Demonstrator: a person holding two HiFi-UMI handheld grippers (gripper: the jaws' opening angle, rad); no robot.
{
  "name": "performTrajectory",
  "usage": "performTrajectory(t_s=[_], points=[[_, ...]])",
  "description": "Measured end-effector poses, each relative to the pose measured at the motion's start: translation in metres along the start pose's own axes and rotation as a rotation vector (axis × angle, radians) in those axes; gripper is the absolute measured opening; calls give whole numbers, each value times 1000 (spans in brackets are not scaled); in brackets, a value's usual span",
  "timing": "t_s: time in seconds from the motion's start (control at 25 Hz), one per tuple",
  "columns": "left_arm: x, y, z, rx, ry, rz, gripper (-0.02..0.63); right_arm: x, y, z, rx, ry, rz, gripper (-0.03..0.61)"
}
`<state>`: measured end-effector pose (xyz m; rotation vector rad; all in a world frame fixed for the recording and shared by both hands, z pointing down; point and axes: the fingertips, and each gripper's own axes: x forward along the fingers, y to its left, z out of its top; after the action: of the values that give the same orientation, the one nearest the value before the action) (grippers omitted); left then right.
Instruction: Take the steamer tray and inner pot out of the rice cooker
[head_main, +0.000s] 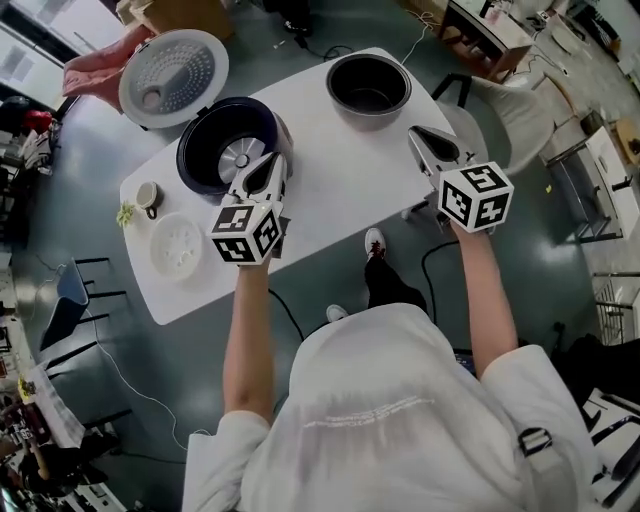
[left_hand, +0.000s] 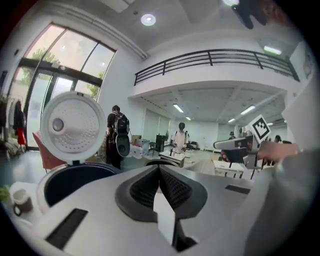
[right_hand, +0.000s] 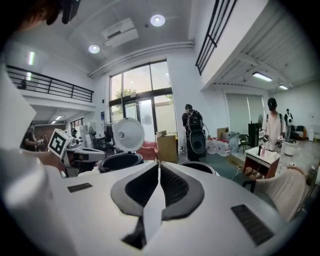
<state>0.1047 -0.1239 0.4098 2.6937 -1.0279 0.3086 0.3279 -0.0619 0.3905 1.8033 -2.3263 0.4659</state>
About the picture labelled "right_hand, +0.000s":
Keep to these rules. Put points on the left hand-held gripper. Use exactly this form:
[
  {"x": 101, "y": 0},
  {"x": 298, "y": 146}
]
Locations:
[{"x": 58, "y": 143}]

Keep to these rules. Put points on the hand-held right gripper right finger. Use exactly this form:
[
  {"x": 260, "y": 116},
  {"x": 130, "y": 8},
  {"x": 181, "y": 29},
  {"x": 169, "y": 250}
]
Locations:
[{"x": 220, "y": 205}]

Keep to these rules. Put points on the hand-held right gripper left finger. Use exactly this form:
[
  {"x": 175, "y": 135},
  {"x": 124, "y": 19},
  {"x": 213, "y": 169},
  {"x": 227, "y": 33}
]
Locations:
[{"x": 95, "y": 212}]

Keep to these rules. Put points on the black pot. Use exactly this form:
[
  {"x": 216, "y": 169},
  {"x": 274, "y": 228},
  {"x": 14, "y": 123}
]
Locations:
[{"x": 197, "y": 165}]

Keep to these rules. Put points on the person's left forearm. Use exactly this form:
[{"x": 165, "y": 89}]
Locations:
[{"x": 51, "y": 161}]

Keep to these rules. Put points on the black standing fan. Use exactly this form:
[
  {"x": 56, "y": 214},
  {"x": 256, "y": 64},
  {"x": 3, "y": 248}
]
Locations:
[
  {"x": 91, "y": 129},
  {"x": 260, "y": 119}
]

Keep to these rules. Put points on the clothes rack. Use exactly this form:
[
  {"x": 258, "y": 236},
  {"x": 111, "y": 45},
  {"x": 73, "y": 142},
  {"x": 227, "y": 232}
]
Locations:
[{"x": 108, "y": 135}]

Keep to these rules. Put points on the dark blue rice cooker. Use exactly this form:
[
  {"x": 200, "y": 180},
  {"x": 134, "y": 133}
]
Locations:
[{"x": 128, "y": 135}]

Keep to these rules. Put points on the white water jug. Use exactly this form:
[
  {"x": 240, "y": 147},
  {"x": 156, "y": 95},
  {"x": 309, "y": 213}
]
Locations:
[
  {"x": 227, "y": 150},
  {"x": 220, "y": 148},
  {"x": 211, "y": 147}
]

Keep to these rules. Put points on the black balcony railing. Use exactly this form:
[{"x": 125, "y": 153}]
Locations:
[
  {"x": 92, "y": 97},
  {"x": 198, "y": 67}
]

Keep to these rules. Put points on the reddish pink armchair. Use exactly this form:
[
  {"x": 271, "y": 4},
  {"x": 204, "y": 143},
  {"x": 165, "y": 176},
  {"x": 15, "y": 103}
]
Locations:
[{"x": 150, "y": 150}]

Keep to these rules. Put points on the wooden side table white top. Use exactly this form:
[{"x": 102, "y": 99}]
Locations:
[{"x": 260, "y": 156}]

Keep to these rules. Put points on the beige chair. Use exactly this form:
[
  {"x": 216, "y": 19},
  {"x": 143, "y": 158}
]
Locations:
[{"x": 282, "y": 190}]

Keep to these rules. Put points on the pink bottle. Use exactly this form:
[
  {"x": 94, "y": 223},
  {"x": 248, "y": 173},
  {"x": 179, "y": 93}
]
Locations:
[{"x": 263, "y": 151}]

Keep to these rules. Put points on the black chair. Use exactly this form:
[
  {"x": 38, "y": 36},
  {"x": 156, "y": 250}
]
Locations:
[{"x": 243, "y": 140}]

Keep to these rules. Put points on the light wooden cabinet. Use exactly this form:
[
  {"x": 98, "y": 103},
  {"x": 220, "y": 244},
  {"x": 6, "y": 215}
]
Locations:
[{"x": 166, "y": 150}]

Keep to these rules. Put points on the tall black stand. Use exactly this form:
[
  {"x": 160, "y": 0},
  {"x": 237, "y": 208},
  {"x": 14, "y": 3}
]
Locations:
[{"x": 253, "y": 135}]

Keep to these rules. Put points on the person's white t-shirt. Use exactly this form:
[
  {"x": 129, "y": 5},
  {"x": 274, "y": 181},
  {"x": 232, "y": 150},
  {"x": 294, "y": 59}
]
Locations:
[{"x": 12, "y": 112}]

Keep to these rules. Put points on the white round bucket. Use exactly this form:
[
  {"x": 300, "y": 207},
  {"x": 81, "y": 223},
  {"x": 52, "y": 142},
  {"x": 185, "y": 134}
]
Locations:
[{"x": 288, "y": 148}]

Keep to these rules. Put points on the white roller blinds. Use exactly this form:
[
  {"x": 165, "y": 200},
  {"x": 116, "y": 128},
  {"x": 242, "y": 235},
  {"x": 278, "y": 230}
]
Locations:
[{"x": 236, "y": 112}]

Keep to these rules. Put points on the round ceiling light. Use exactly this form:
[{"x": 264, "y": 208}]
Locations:
[
  {"x": 157, "y": 20},
  {"x": 94, "y": 49}
]

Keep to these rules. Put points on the black sofa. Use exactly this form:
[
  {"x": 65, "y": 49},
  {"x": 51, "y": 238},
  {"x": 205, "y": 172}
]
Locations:
[{"x": 298, "y": 132}]

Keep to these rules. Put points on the ceiling tube light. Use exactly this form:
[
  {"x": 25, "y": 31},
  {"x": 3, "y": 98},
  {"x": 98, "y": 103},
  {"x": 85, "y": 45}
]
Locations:
[
  {"x": 283, "y": 87},
  {"x": 262, "y": 76},
  {"x": 31, "y": 58}
]

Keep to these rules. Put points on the white ceiling air conditioner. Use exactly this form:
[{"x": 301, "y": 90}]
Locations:
[{"x": 120, "y": 32}]

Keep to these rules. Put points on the white ceiling pipes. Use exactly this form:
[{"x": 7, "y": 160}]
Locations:
[{"x": 190, "y": 44}]

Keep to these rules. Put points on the person's face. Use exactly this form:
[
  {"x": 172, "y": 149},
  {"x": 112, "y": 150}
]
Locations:
[{"x": 35, "y": 15}]

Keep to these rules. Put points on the blue wall poster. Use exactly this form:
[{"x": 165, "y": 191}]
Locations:
[{"x": 102, "y": 117}]

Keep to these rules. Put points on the large glass window wall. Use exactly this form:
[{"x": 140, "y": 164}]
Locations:
[{"x": 140, "y": 80}]

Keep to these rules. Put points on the black head-worn camera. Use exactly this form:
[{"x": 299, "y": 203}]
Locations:
[{"x": 68, "y": 12}]

